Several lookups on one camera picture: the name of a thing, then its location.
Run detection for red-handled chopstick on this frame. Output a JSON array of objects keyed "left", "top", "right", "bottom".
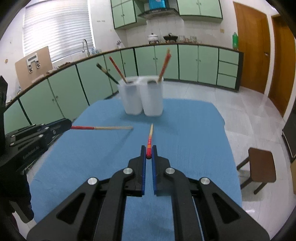
[
  {"left": 109, "top": 56, "right": 127, "bottom": 84},
  {"left": 71, "top": 126, "right": 133, "bottom": 130},
  {"left": 146, "top": 123, "right": 154, "bottom": 160}
]

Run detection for green lower kitchen cabinets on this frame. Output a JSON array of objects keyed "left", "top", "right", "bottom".
[{"left": 4, "top": 43, "right": 244, "bottom": 133}]

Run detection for black chopstick in holder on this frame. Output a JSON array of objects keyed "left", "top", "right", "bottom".
[{"left": 96, "top": 63, "right": 119, "bottom": 85}]

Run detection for brown wooden stool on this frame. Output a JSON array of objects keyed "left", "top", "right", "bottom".
[{"left": 236, "top": 148, "right": 276, "bottom": 195}]

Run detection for chrome sink faucet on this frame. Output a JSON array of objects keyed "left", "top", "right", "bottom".
[{"left": 82, "top": 39, "right": 91, "bottom": 57}]

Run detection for left white plastic holder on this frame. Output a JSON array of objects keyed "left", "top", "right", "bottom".
[{"left": 117, "top": 76, "right": 143, "bottom": 115}]

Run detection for white plastic holder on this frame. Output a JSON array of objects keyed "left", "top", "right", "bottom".
[
  {"left": 137, "top": 76, "right": 163, "bottom": 116},
  {"left": 117, "top": 76, "right": 143, "bottom": 115}
]

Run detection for blue table cloth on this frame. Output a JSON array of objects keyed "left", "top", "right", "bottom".
[{"left": 28, "top": 97, "right": 243, "bottom": 241}]

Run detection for right white plastic holder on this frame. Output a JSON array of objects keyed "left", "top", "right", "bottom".
[{"left": 137, "top": 76, "right": 163, "bottom": 116}]

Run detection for white window blind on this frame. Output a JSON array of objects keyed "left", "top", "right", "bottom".
[{"left": 23, "top": 1, "right": 94, "bottom": 62}]

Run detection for dark cabinet at right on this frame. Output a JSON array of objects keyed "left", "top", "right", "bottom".
[{"left": 282, "top": 112, "right": 296, "bottom": 163}]

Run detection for white cooking pot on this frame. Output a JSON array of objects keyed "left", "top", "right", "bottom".
[{"left": 147, "top": 33, "right": 159, "bottom": 45}]

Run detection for red chopstick in holder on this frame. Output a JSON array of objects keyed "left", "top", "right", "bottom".
[{"left": 157, "top": 48, "right": 171, "bottom": 83}]

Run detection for black wok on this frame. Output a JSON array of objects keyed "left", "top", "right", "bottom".
[{"left": 163, "top": 33, "right": 178, "bottom": 43}]

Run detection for range hood with blue box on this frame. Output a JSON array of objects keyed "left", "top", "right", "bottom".
[{"left": 138, "top": 0, "right": 179, "bottom": 20}]

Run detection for brown wooden door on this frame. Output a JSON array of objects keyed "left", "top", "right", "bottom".
[
  {"left": 233, "top": 2, "right": 270, "bottom": 93},
  {"left": 268, "top": 15, "right": 295, "bottom": 116}
]

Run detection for green plastic bottle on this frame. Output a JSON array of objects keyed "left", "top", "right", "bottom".
[{"left": 232, "top": 32, "right": 238, "bottom": 50}]

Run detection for cardboard board with handles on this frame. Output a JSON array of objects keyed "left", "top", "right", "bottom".
[{"left": 15, "top": 46, "right": 53, "bottom": 90}]

